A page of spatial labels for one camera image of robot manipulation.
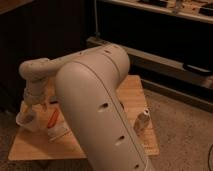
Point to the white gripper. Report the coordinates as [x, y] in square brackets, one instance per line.
[30, 99]

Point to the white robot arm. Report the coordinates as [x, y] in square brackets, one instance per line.
[86, 85]

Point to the orange carrot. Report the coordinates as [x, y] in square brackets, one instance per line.
[52, 121]

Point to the white green sponge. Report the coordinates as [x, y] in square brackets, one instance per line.
[57, 131]

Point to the wooden table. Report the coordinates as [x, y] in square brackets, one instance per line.
[33, 143]

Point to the vertical metal pole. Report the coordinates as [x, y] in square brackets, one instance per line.
[97, 33]

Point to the white plastic bottle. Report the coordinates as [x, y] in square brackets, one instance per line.
[141, 121]

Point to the background shelf unit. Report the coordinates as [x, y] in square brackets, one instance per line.
[172, 54]

